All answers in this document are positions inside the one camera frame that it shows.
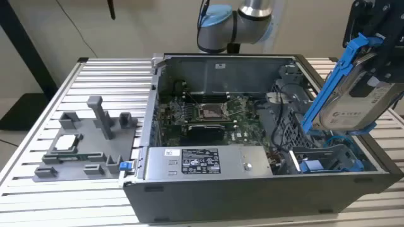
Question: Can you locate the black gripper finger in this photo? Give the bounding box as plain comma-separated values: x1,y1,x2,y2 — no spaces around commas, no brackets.
349,33,404,98
342,0,368,49

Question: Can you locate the hard disk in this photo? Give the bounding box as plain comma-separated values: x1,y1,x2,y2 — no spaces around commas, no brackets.
301,33,396,137

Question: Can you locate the blue disk wire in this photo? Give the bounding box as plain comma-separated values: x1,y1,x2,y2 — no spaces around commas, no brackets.
324,134,352,156

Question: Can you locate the metal disk bay cage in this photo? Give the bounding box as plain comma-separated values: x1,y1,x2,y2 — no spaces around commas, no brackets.
261,63,364,176

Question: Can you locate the black RAM slot bank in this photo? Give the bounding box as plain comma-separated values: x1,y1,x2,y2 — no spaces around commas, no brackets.
181,92,230,104

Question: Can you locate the green motherboard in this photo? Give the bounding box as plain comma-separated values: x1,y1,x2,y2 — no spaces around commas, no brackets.
153,94,273,148

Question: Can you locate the CPU socket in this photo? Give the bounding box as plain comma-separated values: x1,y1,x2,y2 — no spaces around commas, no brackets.
196,103,226,119

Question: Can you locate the black open PC case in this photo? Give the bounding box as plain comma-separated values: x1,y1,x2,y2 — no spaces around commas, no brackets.
118,52,404,224

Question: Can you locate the black antenna rod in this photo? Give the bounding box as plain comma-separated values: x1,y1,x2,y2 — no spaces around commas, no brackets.
106,0,117,20

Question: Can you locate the silver power supply unit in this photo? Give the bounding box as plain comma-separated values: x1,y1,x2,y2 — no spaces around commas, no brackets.
142,145,273,179

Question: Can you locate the gray parts rack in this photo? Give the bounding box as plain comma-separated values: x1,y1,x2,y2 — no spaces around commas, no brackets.
33,96,138,183

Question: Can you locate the green RAM stick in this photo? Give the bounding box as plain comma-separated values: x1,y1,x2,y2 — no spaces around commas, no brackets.
45,153,105,160

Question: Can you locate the silver CPU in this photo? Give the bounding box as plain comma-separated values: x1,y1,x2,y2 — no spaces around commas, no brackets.
53,135,78,151

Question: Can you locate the black metal pole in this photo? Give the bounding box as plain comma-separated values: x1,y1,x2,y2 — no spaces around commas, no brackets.
0,0,60,100

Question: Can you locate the black floor base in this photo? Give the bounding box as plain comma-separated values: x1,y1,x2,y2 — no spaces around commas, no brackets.
0,93,58,131

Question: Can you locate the long black wire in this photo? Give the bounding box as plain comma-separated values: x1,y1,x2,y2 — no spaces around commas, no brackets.
270,83,314,148

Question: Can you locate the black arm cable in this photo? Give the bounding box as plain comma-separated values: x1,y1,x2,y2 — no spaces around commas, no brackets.
197,0,212,29

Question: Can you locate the thin black wall cable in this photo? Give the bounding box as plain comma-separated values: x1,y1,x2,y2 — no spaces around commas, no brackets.
57,0,100,59

